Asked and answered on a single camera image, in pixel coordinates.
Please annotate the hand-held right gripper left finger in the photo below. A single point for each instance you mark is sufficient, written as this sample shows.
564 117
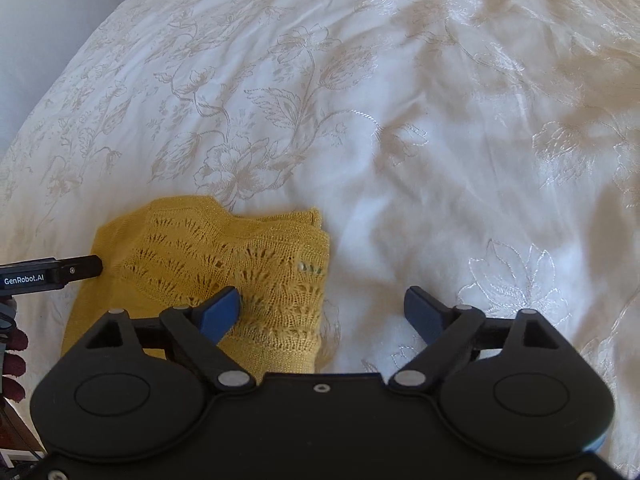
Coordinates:
220 310

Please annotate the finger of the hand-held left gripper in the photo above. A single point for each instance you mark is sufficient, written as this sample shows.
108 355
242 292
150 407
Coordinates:
82 268

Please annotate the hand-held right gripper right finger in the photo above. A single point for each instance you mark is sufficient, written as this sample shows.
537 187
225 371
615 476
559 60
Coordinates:
422 310

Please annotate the yellow knitted top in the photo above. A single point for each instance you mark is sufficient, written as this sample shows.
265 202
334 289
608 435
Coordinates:
200 250

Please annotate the person's left hand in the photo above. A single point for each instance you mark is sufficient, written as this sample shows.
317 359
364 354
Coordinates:
14 365

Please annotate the white embroidered bedspread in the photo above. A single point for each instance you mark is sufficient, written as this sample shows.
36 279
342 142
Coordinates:
400 160

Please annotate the wooden furniture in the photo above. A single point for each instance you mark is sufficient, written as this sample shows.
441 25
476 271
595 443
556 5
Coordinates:
20 430

